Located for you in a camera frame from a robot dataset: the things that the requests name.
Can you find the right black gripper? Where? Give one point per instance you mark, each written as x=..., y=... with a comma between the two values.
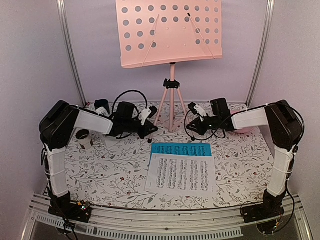
x=201, y=129

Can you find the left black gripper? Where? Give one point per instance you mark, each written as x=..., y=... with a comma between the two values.
x=148, y=126

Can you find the pink music stand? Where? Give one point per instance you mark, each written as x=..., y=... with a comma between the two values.
x=157, y=32

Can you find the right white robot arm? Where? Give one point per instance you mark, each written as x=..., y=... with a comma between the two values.
x=286, y=126

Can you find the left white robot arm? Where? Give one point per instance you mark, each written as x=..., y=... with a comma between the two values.
x=58, y=126

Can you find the blue sheet music page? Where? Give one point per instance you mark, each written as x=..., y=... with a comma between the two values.
x=182, y=149

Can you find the white metronome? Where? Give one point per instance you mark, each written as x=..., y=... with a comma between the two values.
x=105, y=111

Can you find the pink plate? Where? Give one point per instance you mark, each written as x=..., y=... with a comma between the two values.
x=243, y=130

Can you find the floral table mat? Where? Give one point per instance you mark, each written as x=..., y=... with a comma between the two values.
x=115, y=176

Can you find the white sheet music page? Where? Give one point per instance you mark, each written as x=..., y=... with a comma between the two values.
x=180, y=175

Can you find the dark blue mug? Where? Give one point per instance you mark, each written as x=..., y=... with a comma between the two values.
x=101, y=102

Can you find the white paper cup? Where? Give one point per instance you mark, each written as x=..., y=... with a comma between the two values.
x=84, y=138

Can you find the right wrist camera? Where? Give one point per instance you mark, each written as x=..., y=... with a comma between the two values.
x=196, y=109

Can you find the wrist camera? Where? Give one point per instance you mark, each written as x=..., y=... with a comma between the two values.
x=196, y=109
x=148, y=112

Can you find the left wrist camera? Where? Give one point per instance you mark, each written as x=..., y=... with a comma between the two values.
x=148, y=112

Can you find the aluminium front rail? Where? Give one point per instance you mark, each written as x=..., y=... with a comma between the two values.
x=109, y=223

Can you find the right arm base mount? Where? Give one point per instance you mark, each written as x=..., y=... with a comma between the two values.
x=270, y=208

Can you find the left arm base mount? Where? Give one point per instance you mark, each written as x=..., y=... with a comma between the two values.
x=63, y=207

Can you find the right aluminium frame post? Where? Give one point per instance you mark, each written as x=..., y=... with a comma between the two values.
x=269, y=12

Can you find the aluminium frame post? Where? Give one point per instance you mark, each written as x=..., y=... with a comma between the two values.
x=269, y=12
x=62, y=13

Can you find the left aluminium frame post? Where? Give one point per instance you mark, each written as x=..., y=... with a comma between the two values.
x=62, y=13

